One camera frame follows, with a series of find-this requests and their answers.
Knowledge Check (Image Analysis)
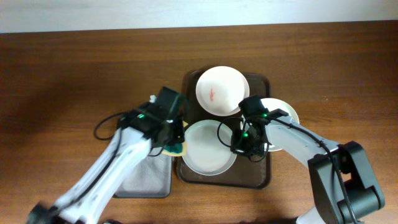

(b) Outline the pale grey plate front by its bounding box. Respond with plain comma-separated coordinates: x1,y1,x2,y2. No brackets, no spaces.
183,119,236,176

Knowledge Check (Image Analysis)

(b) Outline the white plate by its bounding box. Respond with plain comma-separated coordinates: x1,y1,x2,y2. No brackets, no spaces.
241,97,300,152
195,66,250,116

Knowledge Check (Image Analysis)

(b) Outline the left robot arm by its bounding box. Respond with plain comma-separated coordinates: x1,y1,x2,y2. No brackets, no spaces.
27,86,188,223

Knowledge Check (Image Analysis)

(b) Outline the small grey metal tray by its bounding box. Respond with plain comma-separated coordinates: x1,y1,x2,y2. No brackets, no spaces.
112,119,173,199

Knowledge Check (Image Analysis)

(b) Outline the green and yellow sponge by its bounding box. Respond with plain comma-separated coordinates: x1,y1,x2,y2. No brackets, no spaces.
162,119,187,157

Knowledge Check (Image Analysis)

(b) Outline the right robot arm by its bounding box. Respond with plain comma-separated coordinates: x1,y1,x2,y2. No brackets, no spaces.
231,95,385,223

